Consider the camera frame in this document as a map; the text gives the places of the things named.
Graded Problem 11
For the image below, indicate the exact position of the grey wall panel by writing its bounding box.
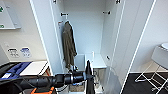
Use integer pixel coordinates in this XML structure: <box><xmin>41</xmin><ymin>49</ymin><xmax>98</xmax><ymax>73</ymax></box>
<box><xmin>0</xmin><ymin>2</ymin><xmax>22</xmax><ymax>31</ymax></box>

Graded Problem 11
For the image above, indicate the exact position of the white wardrobe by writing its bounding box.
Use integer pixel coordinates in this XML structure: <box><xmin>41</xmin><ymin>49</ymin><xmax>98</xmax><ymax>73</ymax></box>
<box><xmin>29</xmin><ymin>0</ymin><xmax>134</xmax><ymax>94</ymax></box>

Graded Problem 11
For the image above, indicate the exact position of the blue and white wall label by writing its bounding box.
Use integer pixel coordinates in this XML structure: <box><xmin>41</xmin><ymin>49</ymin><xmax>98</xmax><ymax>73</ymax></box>
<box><xmin>20</xmin><ymin>46</ymin><xmax>32</xmax><ymax>59</ymax></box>

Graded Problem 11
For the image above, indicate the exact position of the white wire rack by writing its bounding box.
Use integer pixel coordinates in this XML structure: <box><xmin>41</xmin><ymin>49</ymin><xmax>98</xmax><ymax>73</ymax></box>
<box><xmin>134</xmin><ymin>45</ymin><xmax>168</xmax><ymax>93</ymax></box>

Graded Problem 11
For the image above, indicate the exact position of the black wardrobe hook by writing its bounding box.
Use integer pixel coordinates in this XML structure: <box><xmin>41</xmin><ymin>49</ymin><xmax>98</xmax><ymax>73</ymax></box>
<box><xmin>60</xmin><ymin>12</ymin><xmax>70</xmax><ymax>18</ymax></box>
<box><xmin>102</xmin><ymin>10</ymin><xmax>111</xmax><ymax>16</ymax></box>

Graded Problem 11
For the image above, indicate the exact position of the olive jacket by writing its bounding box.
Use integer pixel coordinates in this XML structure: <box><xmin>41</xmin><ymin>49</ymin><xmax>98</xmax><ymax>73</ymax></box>
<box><xmin>61</xmin><ymin>20</ymin><xmax>79</xmax><ymax>72</ymax></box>

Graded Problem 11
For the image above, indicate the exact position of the grey and white wall label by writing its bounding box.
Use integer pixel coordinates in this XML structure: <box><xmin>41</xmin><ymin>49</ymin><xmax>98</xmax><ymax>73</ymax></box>
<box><xmin>7</xmin><ymin>47</ymin><xmax>20</xmax><ymax>60</ymax></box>

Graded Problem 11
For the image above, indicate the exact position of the blue cloth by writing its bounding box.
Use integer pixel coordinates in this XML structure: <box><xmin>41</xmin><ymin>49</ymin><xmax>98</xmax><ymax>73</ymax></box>
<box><xmin>0</xmin><ymin>61</ymin><xmax>34</xmax><ymax>81</ymax></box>

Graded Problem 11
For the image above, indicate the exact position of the black shirt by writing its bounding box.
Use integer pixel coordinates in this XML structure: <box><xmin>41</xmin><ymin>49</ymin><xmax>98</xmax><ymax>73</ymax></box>
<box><xmin>83</xmin><ymin>59</ymin><xmax>98</xmax><ymax>94</ymax></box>

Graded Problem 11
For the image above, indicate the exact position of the orange and white warning sticker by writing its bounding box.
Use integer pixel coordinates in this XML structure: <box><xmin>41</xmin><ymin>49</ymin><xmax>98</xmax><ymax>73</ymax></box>
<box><xmin>57</xmin><ymin>20</ymin><xmax>65</xmax><ymax>28</ymax></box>

